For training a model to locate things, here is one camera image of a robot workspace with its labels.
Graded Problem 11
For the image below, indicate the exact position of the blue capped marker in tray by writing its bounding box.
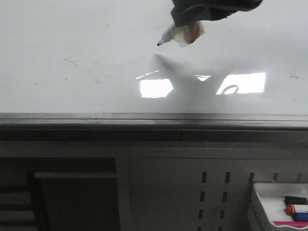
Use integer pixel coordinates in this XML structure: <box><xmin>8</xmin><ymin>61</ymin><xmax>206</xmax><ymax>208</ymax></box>
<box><xmin>293</xmin><ymin>213</ymin><xmax>308</xmax><ymax>222</ymax></box>

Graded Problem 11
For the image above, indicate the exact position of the white plastic storage tray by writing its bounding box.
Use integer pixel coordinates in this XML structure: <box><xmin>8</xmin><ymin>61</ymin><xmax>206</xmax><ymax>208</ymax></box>
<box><xmin>247</xmin><ymin>183</ymin><xmax>308</xmax><ymax>231</ymax></box>

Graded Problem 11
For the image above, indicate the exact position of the black capped marker in tray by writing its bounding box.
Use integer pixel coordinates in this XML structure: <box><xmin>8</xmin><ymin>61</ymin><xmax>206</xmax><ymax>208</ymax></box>
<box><xmin>284</xmin><ymin>196</ymin><xmax>308</xmax><ymax>205</ymax></box>

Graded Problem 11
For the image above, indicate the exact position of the white whiteboard marker with tape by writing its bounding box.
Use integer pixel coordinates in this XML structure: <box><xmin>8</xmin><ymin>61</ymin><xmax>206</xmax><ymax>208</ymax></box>
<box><xmin>157</xmin><ymin>21</ymin><xmax>205</xmax><ymax>47</ymax></box>

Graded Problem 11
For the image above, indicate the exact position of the grey aluminium whiteboard frame rail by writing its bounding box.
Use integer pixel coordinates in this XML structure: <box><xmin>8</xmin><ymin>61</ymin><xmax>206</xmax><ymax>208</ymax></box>
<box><xmin>0</xmin><ymin>113</ymin><xmax>308</xmax><ymax>142</ymax></box>

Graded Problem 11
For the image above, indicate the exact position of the white perforated pegboard panel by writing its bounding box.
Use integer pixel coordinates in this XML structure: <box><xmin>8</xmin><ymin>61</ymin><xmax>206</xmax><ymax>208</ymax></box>
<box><xmin>128</xmin><ymin>158</ymin><xmax>308</xmax><ymax>231</ymax></box>

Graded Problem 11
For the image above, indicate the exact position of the pink item in tray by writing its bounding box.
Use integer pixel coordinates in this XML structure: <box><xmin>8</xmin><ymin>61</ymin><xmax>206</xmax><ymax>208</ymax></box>
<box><xmin>273</xmin><ymin>221</ymin><xmax>308</xmax><ymax>228</ymax></box>

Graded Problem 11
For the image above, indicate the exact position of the dark panel with white bar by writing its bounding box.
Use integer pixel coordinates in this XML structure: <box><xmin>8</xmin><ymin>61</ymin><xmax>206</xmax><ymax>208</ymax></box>
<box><xmin>27</xmin><ymin>171</ymin><xmax>121</xmax><ymax>231</ymax></box>

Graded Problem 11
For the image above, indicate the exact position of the white whiteboard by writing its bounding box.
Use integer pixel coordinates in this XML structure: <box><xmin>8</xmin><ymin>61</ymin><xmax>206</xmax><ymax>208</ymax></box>
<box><xmin>0</xmin><ymin>0</ymin><xmax>308</xmax><ymax>114</ymax></box>

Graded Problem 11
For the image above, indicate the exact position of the red capped marker in tray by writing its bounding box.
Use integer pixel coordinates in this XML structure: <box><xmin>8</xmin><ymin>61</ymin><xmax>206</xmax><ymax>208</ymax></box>
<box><xmin>285</xmin><ymin>205</ymin><xmax>308</xmax><ymax>216</ymax></box>

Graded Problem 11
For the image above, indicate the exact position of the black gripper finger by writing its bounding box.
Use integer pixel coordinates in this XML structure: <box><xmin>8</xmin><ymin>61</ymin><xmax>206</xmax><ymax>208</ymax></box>
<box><xmin>206</xmin><ymin>0</ymin><xmax>263</xmax><ymax>17</ymax></box>
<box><xmin>171</xmin><ymin>0</ymin><xmax>228</xmax><ymax>27</ymax></box>

